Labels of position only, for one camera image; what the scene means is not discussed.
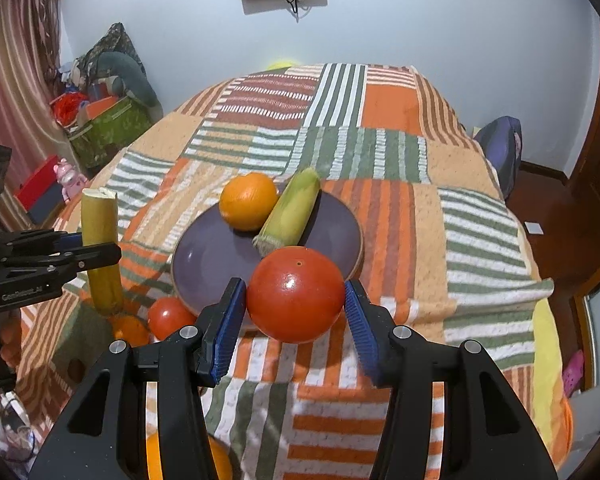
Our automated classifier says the pink slipper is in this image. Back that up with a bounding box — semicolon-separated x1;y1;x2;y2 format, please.
561;350;586;399

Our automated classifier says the orange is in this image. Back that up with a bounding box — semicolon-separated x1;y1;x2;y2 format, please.
110;313;151;347
219;172;279;232
146;430;234;480

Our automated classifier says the striped pink curtain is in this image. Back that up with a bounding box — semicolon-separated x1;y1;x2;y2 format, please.
0;0;65;231

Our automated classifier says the camouflage pillow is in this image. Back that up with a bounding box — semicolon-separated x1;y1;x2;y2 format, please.
76;22;147;81

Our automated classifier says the small red tomato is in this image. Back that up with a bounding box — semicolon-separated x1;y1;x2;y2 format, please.
147;296;197;341

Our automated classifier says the yellow sugarcane piece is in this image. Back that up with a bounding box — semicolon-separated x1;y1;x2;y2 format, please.
81;187;125;317

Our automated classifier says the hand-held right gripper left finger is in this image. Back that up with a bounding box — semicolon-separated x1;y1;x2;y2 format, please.
28;277;248;480

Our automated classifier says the striped patchwork blanket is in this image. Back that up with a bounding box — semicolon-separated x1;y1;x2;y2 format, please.
7;62;576;480

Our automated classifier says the pink toy figure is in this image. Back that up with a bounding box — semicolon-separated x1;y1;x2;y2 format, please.
54;158;89;202

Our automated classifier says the green husked corn cob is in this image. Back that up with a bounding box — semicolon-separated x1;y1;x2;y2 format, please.
252;167;322;256

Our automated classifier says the green fabric storage box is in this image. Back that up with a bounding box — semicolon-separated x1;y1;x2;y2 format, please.
66;95;155;170

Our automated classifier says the brown wooden door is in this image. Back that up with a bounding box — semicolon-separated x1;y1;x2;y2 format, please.
567;17;600;391

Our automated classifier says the purple round plate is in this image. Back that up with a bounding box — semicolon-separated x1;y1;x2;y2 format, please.
171;187;365;332

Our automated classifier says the large red tomato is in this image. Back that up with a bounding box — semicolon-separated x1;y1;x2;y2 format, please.
246;246;346;345

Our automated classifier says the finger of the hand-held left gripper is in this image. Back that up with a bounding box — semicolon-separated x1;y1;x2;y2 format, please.
1;229;84;257
4;241;123;282

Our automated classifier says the red and blue box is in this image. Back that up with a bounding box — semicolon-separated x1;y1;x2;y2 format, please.
13;155;65;226

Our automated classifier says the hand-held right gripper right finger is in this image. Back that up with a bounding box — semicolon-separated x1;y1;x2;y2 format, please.
344;277;560;480

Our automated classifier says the yellow bed sheet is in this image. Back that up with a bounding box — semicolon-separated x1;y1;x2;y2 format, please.
530;297;575;466

